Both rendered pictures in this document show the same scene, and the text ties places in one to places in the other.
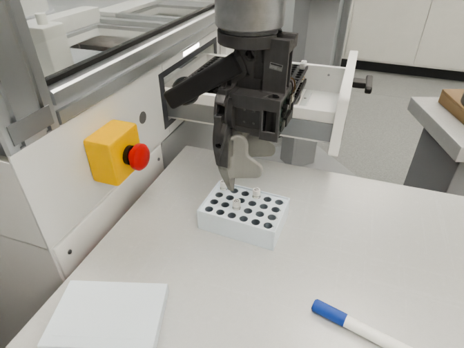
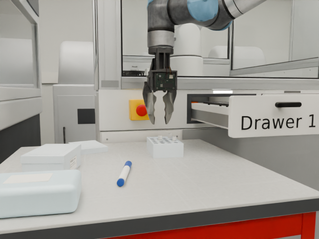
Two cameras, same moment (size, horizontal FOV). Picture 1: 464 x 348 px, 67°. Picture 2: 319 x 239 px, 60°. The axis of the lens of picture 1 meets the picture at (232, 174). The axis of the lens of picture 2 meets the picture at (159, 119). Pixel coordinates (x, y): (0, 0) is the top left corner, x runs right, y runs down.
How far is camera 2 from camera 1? 0.71 m
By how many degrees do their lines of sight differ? 60
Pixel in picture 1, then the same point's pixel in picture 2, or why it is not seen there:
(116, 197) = (140, 135)
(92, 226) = (121, 138)
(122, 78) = not seen: hidden behind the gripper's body
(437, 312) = (162, 186)
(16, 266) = not seen: hidden behind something
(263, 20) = (152, 41)
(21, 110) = (107, 78)
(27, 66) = (116, 67)
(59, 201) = (110, 115)
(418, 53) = not seen: outside the picture
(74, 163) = (122, 106)
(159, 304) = (97, 147)
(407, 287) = (171, 179)
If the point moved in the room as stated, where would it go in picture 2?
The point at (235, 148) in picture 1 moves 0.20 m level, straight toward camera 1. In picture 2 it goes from (150, 98) to (80, 99)
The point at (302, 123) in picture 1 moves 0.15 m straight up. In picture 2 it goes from (224, 117) to (226, 63)
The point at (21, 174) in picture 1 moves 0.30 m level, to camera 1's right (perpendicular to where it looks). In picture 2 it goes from (99, 96) to (143, 99)
